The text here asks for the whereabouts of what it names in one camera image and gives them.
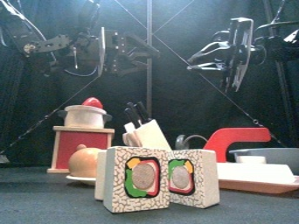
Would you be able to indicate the pink wooden tray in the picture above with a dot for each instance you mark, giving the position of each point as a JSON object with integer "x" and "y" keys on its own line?
{"x": 265, "y": 186}

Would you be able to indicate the white toy pot red knob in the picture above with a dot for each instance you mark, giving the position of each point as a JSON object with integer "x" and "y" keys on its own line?
{"x": 85, "y": 116}

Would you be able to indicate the dark slanted frame pole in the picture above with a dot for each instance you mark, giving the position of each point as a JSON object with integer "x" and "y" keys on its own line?
{"x": 282, "y": 87}

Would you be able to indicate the grey metal hook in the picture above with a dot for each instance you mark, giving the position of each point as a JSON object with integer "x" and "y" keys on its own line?
{"x": 182, "y": 143}

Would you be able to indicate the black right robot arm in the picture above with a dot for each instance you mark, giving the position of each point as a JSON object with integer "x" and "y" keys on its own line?
{"x": 278, "y": 43}

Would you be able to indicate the grey vertical frame pole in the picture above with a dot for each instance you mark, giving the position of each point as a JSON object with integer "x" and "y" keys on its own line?
{"x": 149, "y": 73}

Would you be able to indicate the white small plate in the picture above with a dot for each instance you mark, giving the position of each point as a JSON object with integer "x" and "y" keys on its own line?
{"x": 82, "y": 180}

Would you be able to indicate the white toy butter block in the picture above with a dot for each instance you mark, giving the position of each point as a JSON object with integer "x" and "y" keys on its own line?
{"x": 253, "y": 172}

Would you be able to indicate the small white sushi roll piece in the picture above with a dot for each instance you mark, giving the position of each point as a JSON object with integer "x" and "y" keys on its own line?
{"x": 188, "y": 178}

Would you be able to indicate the large white sushi roll piece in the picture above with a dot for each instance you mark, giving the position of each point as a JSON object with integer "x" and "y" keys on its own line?
{"x": 138, "y": 178}

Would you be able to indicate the red wooden toy box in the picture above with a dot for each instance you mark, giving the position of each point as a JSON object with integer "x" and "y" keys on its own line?
{"x": 78, "y": 143}

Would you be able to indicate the grey toy bowl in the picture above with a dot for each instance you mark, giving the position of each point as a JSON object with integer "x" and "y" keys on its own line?
{"x": 278, "y": 156}

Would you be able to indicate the small white toy block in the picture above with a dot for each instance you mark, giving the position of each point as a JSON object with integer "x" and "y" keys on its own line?
{"x": 252, "y": 159}

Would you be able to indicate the white toy knife block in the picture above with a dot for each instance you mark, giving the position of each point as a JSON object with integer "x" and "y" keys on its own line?
{"x": 150, "y": 137}

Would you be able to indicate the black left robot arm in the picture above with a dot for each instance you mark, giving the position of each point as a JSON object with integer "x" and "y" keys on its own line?
{"x": 18, "y": 27}

